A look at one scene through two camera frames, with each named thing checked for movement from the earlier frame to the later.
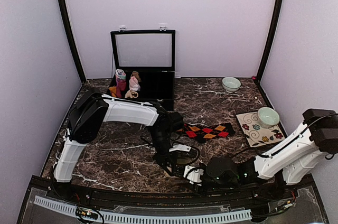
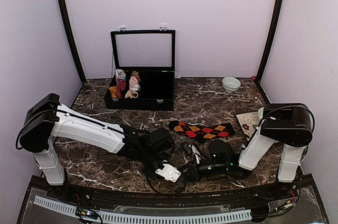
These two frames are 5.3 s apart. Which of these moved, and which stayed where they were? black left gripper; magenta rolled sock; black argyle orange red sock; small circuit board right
Moved: black left gripper
Stayed: small circuit board right; black argyle orange red sock; magenta rolled sock
